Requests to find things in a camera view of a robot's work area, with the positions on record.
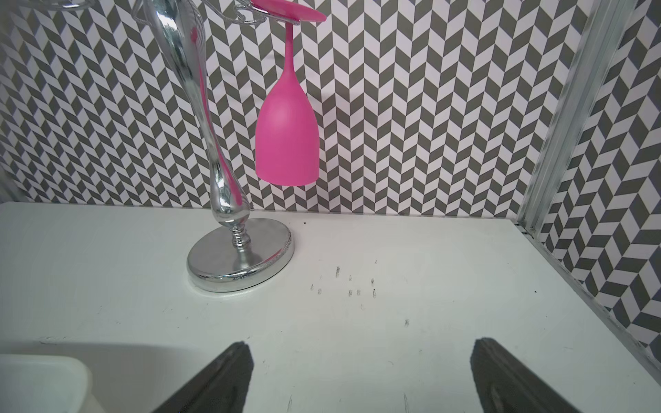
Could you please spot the pink wine glass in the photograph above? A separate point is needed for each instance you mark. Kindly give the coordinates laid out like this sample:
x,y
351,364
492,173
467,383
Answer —
x,y
287,135

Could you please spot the white storage box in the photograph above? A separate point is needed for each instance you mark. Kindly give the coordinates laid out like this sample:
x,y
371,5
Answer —
x,y
32,383

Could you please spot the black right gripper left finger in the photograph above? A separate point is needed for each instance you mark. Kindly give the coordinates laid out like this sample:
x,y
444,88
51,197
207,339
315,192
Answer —
x,y
222,386

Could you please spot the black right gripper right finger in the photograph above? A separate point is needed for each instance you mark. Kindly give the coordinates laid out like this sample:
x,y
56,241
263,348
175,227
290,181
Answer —
x,y
504,384

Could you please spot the chrome glass holder stand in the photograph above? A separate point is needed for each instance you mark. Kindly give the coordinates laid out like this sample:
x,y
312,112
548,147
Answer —
x,y
243,252

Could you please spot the aluminium corner post right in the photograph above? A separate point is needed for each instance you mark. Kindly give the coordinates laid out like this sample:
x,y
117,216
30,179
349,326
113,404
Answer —
x,y
599,43

